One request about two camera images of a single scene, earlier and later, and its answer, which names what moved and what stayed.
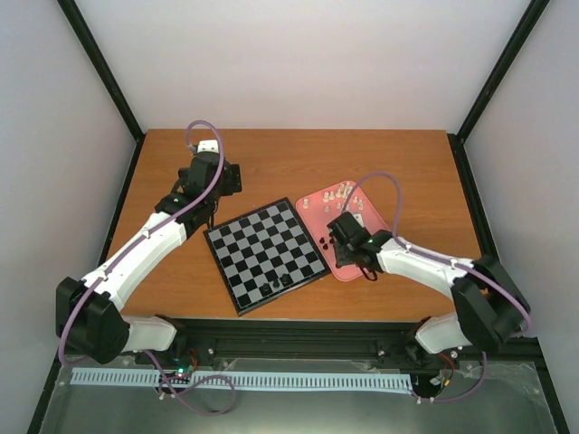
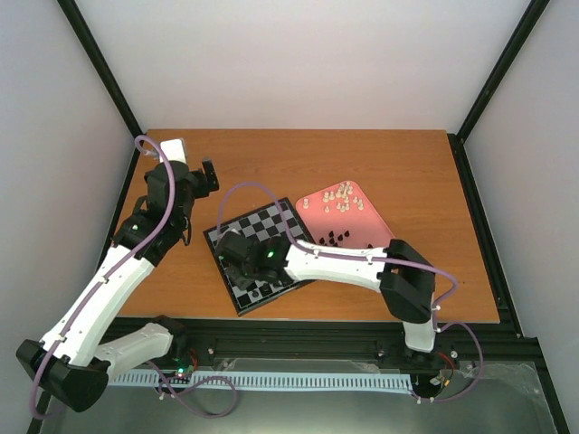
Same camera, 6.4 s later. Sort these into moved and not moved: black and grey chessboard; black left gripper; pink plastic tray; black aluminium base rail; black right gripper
Moved: black left gripper; black right gripper
Not moved: black aluminium base rail; black and grey chessboard; pink plastic tray
